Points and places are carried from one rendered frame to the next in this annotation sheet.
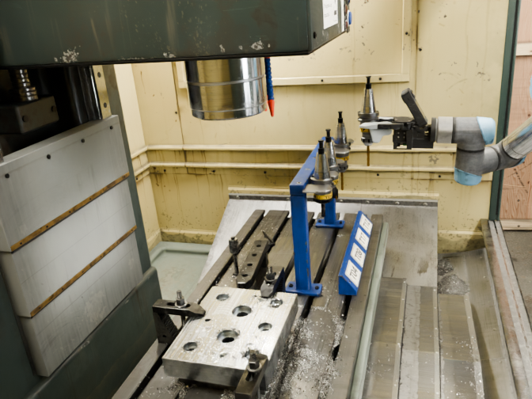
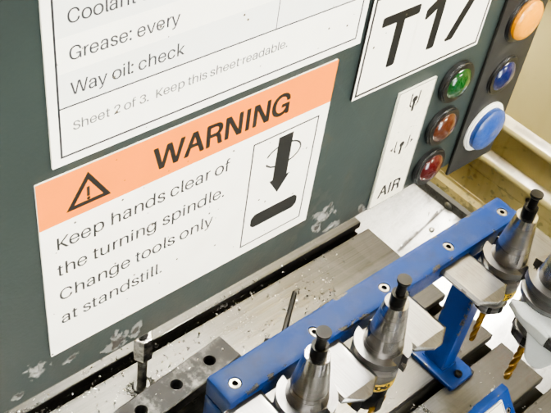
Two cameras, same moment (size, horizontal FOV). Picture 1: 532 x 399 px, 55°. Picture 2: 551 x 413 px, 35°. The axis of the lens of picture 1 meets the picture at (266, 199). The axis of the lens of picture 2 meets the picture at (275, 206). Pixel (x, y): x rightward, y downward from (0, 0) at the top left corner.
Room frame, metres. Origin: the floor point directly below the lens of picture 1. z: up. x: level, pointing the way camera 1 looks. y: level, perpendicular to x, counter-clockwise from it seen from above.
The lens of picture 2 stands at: (0.80, -0.30, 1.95)
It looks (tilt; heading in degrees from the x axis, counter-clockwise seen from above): 44 degrees down; 24
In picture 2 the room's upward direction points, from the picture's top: 10 degrees clockwise
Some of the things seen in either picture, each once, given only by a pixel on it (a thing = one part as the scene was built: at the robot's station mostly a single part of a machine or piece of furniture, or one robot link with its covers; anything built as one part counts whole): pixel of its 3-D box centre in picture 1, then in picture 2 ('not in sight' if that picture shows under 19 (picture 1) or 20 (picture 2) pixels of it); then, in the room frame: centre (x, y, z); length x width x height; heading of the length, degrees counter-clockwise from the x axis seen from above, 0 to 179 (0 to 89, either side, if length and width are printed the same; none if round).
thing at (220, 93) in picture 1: (226, 82); not in sight; (1.05, 0.06, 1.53); 0.16 x 0.16 x 0.12
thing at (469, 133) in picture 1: (473, 131); not in sight; (1.37, -0.59, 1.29); 0.11 x 0.08 x 0.09; 72
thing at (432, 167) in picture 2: not in sight; (430, 167); (1.22, -0.22, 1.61); 0.02 x 0.01 x 0.02; 162
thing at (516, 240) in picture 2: (340, 132); (518, 235); (1.60, -0.26, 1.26); 0.04 x 0.04 x 0.07
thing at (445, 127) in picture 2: not in sight; (443, 126); (1.22, -0.22, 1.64); 0.02 x 0.01 x 0.02; 162
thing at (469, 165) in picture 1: (473, 163); not in sight; (1.38, -0.61, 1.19); 0.11 x 0.08 x 0.11; 110
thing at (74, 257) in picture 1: (79, 235); not in sight; (1.19, 0.48, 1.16); 0.48 x 0.05 x 0.51; 162
